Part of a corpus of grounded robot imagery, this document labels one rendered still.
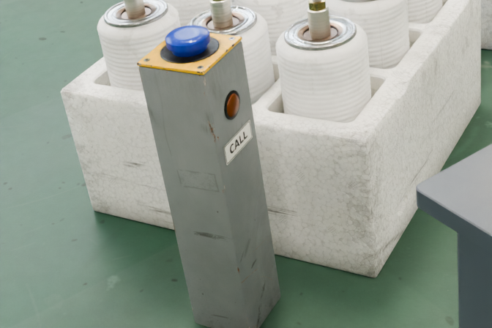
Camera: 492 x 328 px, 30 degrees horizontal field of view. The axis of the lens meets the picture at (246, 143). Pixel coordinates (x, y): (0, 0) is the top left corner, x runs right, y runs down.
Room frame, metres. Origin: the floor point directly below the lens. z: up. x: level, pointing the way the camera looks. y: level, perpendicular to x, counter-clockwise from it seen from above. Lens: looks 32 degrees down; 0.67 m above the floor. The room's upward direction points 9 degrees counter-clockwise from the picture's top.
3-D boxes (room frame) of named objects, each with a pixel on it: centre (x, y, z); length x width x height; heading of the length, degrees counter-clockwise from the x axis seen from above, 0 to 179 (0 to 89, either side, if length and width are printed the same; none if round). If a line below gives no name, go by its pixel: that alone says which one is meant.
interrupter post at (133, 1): (1.00, 0.10, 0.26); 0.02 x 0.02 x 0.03
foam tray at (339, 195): (1.03, -0.06, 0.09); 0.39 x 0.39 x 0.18; 57
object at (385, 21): (0.96, -0.16, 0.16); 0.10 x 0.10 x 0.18
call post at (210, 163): (0.74, 0.04, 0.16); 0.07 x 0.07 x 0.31; 57
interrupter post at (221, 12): (0.93, 0.00, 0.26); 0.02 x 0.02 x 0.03
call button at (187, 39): (0.75, 0.04, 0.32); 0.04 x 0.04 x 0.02
